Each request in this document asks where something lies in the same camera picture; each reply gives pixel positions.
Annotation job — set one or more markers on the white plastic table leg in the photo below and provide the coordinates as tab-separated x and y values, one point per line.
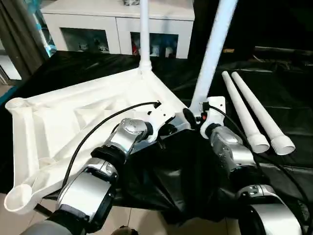
145	31
212	56
261	110
242	110

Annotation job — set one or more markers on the white plastic table top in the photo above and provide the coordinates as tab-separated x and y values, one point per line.
73	117

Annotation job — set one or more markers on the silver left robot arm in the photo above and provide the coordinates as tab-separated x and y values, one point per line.
83	193

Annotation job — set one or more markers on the white ceramic cup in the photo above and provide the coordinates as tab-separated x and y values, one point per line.
168	51

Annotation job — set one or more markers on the small tan label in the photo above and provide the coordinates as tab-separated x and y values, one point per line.
229	50

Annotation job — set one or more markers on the blue white printed mug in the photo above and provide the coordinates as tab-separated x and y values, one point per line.
155	49

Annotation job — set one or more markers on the black mat cloth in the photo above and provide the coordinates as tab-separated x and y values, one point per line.
281	98

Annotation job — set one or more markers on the red bottle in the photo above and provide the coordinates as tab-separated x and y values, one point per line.
134	49

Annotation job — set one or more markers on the small brown rounded object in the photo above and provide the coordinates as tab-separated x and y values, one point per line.
126	231

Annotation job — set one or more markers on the black backdrop cloth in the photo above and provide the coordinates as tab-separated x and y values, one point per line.
269	22

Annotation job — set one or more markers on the silver bowl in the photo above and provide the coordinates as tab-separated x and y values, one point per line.
131	2

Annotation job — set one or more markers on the white glass-door cabinet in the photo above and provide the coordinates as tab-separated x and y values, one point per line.
97	19

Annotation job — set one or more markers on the black table stand leg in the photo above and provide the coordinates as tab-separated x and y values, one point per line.
44	210

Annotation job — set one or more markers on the teal white patterned banner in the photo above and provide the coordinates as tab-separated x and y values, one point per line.
45	31

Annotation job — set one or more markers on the glass sliding door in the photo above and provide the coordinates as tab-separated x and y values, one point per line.
9	63

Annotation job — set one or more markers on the grey curtain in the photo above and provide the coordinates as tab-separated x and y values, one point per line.
22	36

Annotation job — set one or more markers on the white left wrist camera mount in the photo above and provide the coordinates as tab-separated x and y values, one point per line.
161	115

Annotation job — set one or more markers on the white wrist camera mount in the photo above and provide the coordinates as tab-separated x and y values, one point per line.
161	115
216	107

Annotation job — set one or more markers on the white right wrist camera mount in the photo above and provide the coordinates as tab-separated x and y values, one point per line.
216	107

